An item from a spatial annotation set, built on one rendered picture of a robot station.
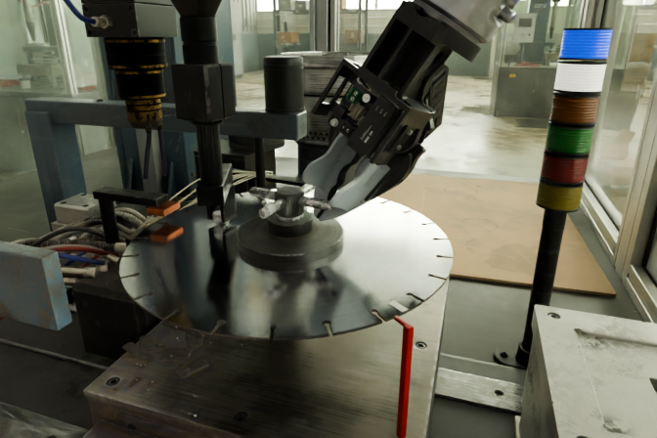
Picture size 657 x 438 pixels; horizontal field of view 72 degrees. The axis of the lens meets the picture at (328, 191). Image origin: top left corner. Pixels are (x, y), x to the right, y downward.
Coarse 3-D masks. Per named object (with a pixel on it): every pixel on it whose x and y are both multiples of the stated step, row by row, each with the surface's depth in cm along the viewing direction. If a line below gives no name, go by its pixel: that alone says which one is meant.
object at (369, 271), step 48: (336, 192) 62; (144, 240) 47; (192, 240) 47; (384, 240) 47; (432, 240) 47; (144, 288) 38; (192, 288) 38; (240, 288) 38; (288, 288) 38; (336, 288) 38; (384, 288) 38; (432, 288) 38; (240, 336) 32; (288, 336) 32
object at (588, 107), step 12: (564, 96) 46; (576, 96) 46; (588, 96) 45; (600, 96) 46; (552, 108) 48; (564, 108) 47; (576, 108) 46; (588, 108) 46; (552, 120) 48; (564, 120) 47; (576, 120) 46; (588, 120) 46
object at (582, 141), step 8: (552, 128) 48; (560, 128) 47; (568, 128) 47; (576, 128) 46; (584, 128) 46; (592, 128) 47; (552, 136) 48; (560, 136) 48; (568, 136) 47; (576, 136) 47; (584, 136) 47; (552, 144) 48; (560, 144) 48; (568, 144) 47; (576, 144) 47; (584, 144) 47; (552, 152) 48; (560, 152) 48; (568, 152) 47; (576, 152) 47; (584, 152) 47
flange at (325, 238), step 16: (256, 224) 48; (272, 224) 45; (288, 224) 45; (304, 224) 45; (320, 224) 48; (336, 224) 49; (240, 240) 45; (256, 240) 45; (272, 240) 45; (288, 240) 44; (304, 240) 45; (320, 240) 45; (336, 240) 45; (256, 256) 43; (272, 256) 42; (288, 256) 42; (304, 256) 42; (320, 256) 43
